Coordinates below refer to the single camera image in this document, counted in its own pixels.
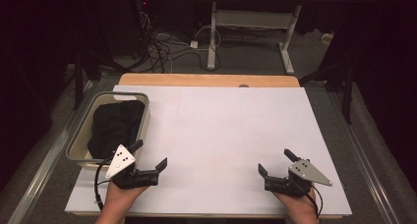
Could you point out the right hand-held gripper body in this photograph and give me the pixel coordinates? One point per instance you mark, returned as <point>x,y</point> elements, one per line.
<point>308,173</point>

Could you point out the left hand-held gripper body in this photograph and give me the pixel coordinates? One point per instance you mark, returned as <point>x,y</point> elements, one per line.
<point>119,161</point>

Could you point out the dark knit vest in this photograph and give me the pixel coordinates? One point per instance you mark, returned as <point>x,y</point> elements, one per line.
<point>114,125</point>

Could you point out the beige plastic basin grey rim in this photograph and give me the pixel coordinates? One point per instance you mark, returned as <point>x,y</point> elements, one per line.
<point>82,142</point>

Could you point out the person's right hand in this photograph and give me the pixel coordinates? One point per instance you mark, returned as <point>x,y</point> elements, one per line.
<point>300,206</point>

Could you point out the person's left hand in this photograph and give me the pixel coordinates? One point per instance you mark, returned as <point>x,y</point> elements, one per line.
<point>119,197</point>

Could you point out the white table sheet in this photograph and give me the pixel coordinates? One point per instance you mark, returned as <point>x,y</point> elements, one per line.
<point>213,135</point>

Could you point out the black stand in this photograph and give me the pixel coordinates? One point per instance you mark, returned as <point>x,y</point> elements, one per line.
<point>78,80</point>
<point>347,96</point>

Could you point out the white power adapter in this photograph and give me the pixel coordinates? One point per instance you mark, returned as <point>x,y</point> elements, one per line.
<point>194,44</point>

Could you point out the small pale box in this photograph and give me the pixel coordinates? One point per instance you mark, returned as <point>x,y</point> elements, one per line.
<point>327,38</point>

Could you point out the white-legged desk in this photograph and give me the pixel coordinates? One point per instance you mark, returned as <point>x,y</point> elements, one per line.
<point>252,19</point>

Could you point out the metal floor rail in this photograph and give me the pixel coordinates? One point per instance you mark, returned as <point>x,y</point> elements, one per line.
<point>367,175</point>
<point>46,165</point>

